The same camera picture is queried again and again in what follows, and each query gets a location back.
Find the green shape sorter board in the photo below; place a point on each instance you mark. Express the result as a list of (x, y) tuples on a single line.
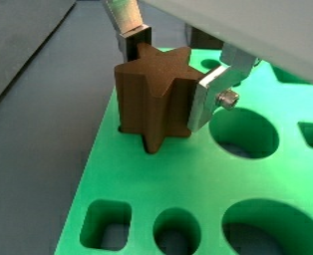
[(241, 171)]

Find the brown star-shaped block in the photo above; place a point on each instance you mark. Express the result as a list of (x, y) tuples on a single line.
[(155, 90)]

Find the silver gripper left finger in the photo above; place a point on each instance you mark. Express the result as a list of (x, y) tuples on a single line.
[(131, 29)]

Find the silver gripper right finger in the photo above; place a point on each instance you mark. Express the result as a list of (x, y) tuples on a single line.
[(213, 91)]

